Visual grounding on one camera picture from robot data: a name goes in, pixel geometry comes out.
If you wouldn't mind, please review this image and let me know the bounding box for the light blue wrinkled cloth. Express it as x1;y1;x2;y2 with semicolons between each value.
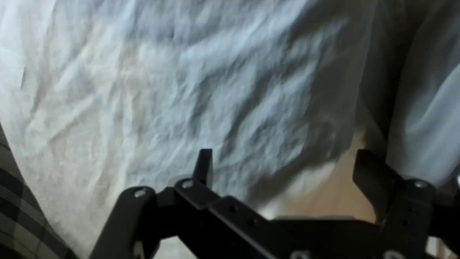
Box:
0;0;400;259

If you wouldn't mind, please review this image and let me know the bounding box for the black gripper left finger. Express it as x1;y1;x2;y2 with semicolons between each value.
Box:
89;149;281;259

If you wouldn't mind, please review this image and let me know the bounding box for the small light blue pillow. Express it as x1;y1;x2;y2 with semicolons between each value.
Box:
383;0;460;190

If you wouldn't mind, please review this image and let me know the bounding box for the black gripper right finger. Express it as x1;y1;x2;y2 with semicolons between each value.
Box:
352;149;460;259

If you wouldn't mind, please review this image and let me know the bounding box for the blue white plaid bedspread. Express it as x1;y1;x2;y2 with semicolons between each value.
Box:
0;124;81;259

